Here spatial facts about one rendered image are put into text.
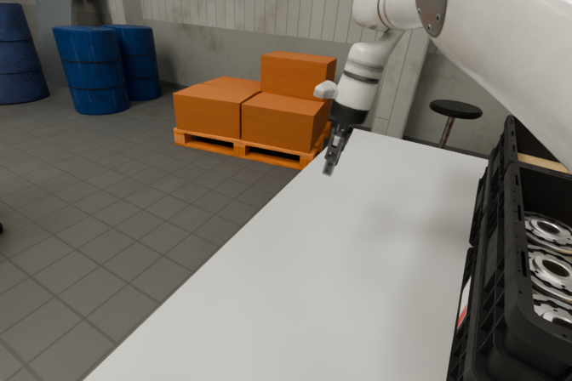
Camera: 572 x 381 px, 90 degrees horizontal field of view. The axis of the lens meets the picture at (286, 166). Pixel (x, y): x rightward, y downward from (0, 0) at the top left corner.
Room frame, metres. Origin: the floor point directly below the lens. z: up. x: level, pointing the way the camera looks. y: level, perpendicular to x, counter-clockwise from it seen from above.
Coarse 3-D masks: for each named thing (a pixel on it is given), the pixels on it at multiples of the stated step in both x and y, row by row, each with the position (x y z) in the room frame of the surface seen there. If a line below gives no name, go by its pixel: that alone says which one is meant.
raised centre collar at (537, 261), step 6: (534, 258) 0.32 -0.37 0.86; (540, 258) 0.31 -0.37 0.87; (546, 258) 0.32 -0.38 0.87; (552, 258) 0.32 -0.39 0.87; (534, 264) 0.30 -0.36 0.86; (540, 264) 0.30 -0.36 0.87; (558, 264) 0.31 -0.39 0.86; (564, 264) 0.30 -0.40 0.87; (540, 270) 0.29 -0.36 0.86; (546, 270) 0.29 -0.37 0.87; (564, 270) 0.30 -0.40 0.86; (570, 270) 0.29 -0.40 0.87; (546, 276) 0.28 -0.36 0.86; (552, 276) 0.28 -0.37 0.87; (558, 276) 0.28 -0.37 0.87; (570, 276) 0.28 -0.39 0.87; (558, 282) 0.28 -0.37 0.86; (564, 282) 0.27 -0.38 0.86; (570, 282) 0.27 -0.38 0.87
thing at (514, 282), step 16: (512, 176) 0.44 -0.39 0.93; (560, 176) 0.46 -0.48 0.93; (512, 192) 0.39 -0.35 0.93; (512, 208) 0.34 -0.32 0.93; (512, 224) 0.30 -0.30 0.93; (512, 240) 0.27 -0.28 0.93; (512, 256) 0.25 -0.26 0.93; (528, 256) 0.25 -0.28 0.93; (512, 272) 0.22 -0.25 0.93; (528, 272) 0.22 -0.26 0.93; (512, 288) 0.20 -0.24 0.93; (528, 288) 0.20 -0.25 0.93; (512, 304) 0.18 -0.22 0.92; (528, 304) 0.18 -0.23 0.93; (512, 320) 0.17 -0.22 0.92; (528, 320) 0.17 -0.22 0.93; (544, 320) 0.17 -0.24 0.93; (528, 336) 0.16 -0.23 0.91; (544, 336) 0.16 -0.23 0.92; (560, 336) 0.15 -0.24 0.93; (544, 352) 0.15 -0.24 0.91; (560, 352) 0.15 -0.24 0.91
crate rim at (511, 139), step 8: (512, 120) 0.78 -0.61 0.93; (504, 128) 0.77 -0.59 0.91; (512, 128) 0.71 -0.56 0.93; (504, 136) 0.71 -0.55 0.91; (512, 136) 0.65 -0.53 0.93; (504, 144) 0.65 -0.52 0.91; (512, 144) 0.60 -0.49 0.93; (504, 152) 0.60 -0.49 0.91; (512, 152) 0.55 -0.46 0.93; (504, 160) 0.56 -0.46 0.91; (512, 160) 0.51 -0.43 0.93; (544, 168) 0.48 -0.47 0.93
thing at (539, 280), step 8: (528, 248) 0.34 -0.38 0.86; (536, 248) 0.34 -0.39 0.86; (544, 248) 0.34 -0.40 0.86; (552, 256) 0.33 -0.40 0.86; (560, 256) 0.33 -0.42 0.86; (568, 264) 0.31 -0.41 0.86; (536, 272) 0.29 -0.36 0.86; (536, 280) 0.28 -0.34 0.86; (544, 280) 0.28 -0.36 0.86; (544, 288) 0.26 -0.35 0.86; (552, 288) 0.26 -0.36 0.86; (560, 288) 0.27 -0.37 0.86; (568, 288) 0.27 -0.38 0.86; (552, 296) 0.26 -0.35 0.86; (560, 296) 0.25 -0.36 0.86; (568, 296) 0.25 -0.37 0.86
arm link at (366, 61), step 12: (384, 36) 0.57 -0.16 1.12; (396, 36) 0.54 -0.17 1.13; (360, 48) 0.55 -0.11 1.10; (372, 48) 0.54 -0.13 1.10; (384, 48) 0.54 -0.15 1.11; (348, 60) 0.56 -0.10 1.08; (360, 60) 0.54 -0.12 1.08; (372, 60) 0.54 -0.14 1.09; (384, 60) 0.55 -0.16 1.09; (348, 72) 0.55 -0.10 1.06; (360, 72) 0.54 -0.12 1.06; (372, 72) 0.54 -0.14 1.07
